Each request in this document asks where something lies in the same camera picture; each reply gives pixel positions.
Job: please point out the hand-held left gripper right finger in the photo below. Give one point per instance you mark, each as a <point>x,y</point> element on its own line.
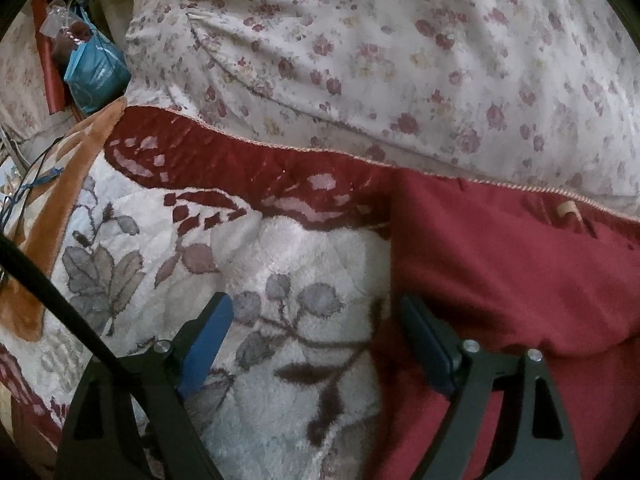
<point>425,347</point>

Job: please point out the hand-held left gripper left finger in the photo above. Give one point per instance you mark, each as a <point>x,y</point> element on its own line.
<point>210,342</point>

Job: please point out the dark red garment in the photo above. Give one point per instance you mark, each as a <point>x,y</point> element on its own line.
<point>500,285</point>

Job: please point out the floral plush blanket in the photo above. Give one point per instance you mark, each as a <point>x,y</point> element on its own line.
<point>300,410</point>

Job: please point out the white floral quilt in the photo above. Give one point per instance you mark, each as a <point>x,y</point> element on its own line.
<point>400,60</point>

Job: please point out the blue plastic bag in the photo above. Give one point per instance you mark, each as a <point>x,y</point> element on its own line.
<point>97,67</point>

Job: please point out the red flat box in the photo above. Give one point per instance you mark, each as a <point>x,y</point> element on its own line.
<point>51,80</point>

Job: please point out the pale floral cloth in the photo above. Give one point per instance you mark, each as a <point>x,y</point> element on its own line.
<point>22,90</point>

